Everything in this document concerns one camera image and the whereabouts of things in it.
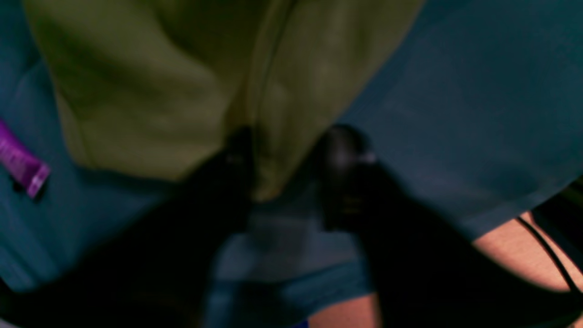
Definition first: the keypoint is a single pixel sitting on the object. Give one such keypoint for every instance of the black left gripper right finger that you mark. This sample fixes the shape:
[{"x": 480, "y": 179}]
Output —
[{"x": 425, "y": 273}]

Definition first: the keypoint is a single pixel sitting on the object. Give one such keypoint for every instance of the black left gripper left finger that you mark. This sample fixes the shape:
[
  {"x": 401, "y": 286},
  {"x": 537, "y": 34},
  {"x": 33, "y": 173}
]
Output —
[{"x": 154, "y": 274}]

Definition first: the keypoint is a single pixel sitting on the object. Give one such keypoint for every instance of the olive green t-shirt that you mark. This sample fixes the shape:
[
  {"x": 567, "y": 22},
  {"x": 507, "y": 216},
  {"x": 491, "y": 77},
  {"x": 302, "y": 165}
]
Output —
[{"x": 153, "y": 88}]

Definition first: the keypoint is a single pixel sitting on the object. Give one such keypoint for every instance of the purple tube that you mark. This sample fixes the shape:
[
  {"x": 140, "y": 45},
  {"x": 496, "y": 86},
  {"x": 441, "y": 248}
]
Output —
[{"x": 26, "y": 169}]

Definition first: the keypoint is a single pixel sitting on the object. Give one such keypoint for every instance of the blue table cloth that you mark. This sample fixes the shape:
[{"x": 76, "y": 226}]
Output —
[{"x": 476, "y": 115}]

